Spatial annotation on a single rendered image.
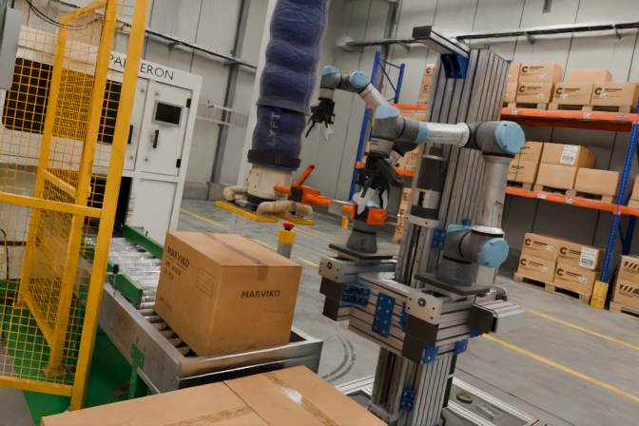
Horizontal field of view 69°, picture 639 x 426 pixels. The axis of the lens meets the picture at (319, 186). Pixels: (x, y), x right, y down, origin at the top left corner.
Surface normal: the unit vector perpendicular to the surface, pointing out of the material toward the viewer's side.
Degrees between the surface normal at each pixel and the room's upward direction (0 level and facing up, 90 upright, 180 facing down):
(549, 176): 90
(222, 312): 90
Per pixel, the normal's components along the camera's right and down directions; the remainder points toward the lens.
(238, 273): 0.62, 0.15
